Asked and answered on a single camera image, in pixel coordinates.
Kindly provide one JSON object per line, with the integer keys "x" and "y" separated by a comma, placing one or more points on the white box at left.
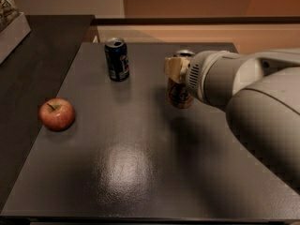
{"x": 13, "y": 35}

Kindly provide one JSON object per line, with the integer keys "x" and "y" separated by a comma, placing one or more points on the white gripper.
{"x": 196, "y": 73}

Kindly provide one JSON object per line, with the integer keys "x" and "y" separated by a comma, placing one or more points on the blue soda can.
{"x": 116, "y": 52}

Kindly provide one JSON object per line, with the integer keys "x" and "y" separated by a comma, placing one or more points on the orange soda can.
{"x": 177, "y": 93}

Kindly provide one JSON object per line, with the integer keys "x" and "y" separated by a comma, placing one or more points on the red apple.
{"x": 57, "y": 114}

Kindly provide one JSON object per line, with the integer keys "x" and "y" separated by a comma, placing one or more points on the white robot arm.
{"x": 260, "y": 94}

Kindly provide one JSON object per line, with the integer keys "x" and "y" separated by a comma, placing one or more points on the snack bag in box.
{"x": 8, "y": 13}

